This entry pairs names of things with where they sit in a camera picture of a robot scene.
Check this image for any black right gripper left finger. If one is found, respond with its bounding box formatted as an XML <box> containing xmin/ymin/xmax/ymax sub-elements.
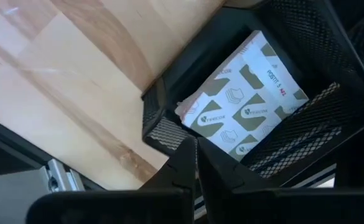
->
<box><xmin>26</xmin><ymin>136</ymin><xmax>198</xmax><ymax>224</ymax></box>

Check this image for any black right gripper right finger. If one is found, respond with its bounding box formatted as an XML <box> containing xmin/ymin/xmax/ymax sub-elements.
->
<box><xmin>198</xmin><ymin>138</ymin><xmax>364</xmax><ymax>224</ymax></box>

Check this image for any sticky note pad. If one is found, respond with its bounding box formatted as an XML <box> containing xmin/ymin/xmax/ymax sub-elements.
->
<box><xmin>174</xmin><ymin>30</ymin><xmax>309</xmax><ymax>162</ymax></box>

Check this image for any black mesh desk organizer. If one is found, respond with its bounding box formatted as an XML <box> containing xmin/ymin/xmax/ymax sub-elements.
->
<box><xmin>141</xmin><ymin>0</ymin><xmax>364</xmax><ymax>189</ymax></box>

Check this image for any silver aluminium profile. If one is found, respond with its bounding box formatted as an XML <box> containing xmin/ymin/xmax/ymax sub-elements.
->
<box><xmin>46</xmin><ymin>158</ymin><xmax>86</xmax><ymax>192</ymax></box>

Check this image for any black table frame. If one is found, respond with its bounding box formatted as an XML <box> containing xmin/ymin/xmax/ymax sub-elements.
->
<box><xmin>0</xmin><ymin>113</ymin><xmax>106</xmax><ymax>191</ymax></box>

